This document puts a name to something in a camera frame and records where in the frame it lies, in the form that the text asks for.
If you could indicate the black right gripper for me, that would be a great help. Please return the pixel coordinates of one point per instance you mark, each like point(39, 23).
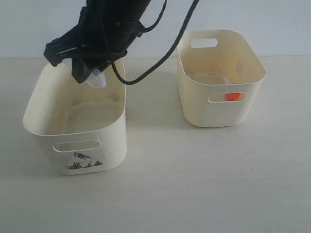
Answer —
point(104, 26)

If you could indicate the orange-capped clear tube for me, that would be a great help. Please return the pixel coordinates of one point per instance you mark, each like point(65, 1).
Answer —
point(231, 96)

